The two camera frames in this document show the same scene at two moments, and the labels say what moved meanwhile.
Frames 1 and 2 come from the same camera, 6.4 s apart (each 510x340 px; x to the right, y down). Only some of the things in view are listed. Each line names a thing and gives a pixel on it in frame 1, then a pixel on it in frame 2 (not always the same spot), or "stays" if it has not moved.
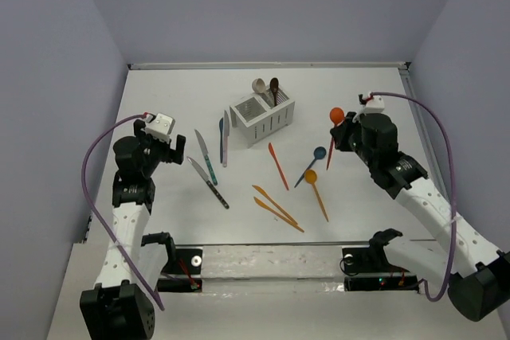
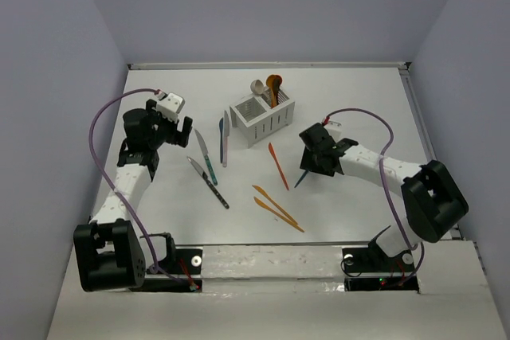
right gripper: x=339 y=132 -> x=307 y=162
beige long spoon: x=259 y=86 stays
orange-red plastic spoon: x=336 y=115 -> x=276 y=81
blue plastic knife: x=221 y=129 stays
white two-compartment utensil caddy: x=261 y=115 stays
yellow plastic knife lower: x=261 y=204 stays
